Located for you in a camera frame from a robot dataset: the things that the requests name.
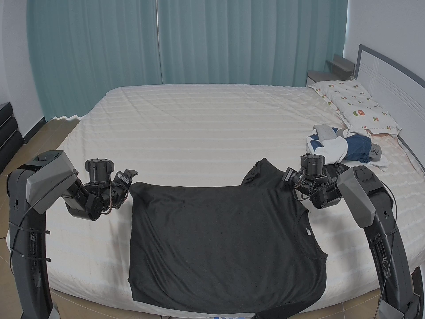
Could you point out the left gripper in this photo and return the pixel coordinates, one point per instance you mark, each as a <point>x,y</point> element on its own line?
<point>122,179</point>

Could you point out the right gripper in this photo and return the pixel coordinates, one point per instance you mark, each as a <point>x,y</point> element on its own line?
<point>292,176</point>

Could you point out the black T-shirt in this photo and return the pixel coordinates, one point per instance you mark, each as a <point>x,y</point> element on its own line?
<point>215,238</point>

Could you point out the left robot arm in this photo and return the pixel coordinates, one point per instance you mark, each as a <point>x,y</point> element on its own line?
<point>46,181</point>

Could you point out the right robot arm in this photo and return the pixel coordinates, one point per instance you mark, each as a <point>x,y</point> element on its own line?
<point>357,194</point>

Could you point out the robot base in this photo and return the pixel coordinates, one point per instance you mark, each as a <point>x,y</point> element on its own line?
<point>232,317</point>

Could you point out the pile of clothes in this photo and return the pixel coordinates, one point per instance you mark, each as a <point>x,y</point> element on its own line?
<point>332,148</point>

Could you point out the bed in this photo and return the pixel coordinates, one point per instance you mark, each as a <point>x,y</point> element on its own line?
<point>199,128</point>

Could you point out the black shiny garment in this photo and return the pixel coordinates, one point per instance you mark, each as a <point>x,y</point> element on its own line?
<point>342,168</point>

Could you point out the white printed pillow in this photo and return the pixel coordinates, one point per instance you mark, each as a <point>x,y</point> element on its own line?
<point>358,106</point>

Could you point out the grey bedside table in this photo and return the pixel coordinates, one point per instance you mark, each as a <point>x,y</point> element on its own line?
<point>318,75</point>

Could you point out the black chest of drawers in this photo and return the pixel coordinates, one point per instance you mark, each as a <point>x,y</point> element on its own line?
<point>8,131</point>

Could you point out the blue-green curtain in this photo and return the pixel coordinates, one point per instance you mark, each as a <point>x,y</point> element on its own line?
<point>96,45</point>
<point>249,28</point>

